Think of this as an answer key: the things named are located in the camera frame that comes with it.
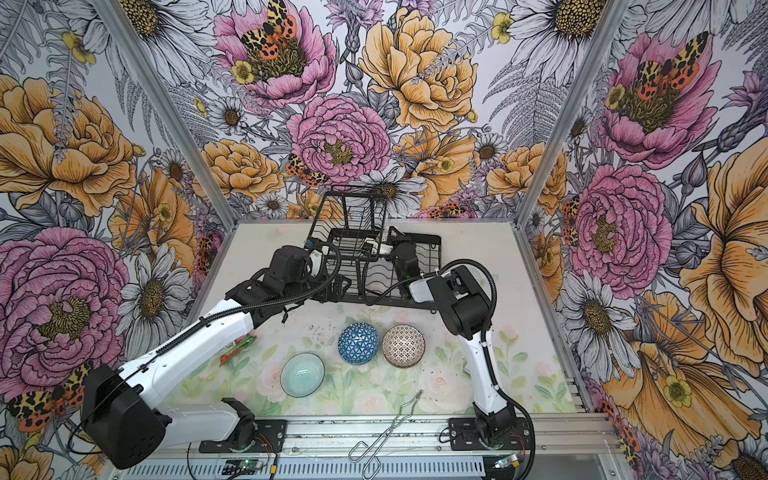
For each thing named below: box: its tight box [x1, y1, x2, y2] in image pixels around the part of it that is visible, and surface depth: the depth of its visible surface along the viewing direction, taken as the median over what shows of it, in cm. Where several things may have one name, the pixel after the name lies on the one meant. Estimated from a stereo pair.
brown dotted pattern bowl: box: [382, 324, 426, 368], surface depth 87 cm
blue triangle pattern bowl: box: [338, 322, 379, 365], surface depth 89 cm
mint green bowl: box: [280, 352, 326, 398], surface depth 83 cm
